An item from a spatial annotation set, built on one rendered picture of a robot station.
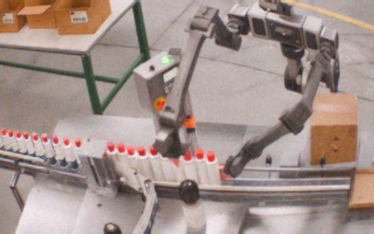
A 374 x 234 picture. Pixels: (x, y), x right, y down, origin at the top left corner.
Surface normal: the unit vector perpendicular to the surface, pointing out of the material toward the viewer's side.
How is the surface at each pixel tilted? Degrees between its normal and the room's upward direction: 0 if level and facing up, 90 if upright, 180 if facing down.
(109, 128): 0
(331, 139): 90
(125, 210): 0
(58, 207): 0
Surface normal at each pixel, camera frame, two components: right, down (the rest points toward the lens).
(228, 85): -0.15, -0.75
